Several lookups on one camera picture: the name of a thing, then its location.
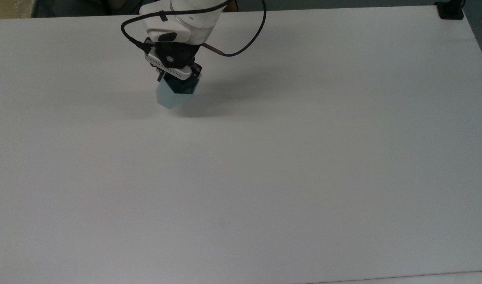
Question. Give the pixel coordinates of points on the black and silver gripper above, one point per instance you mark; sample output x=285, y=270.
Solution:
x=171, y=57

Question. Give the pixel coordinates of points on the light blue block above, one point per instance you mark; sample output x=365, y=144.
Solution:
x=173, y=98

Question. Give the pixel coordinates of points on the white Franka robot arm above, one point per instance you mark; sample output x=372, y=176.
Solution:
x=183, y=19

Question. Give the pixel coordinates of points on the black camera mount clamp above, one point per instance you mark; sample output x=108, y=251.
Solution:
x=451, y=10

